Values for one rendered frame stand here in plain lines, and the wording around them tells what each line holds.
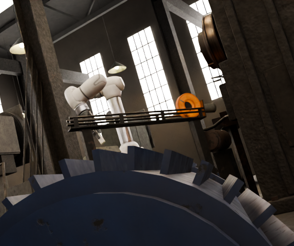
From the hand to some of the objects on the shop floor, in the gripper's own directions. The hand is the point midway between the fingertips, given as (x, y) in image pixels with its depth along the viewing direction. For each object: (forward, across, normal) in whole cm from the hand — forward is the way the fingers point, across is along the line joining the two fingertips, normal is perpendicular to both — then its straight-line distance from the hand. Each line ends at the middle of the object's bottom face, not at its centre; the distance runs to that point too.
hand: (100, 138), depth 246 cm
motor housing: (+86, +28, -35) cm, 97 cm away
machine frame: (+106, +61, -88) cm, 150 cm away
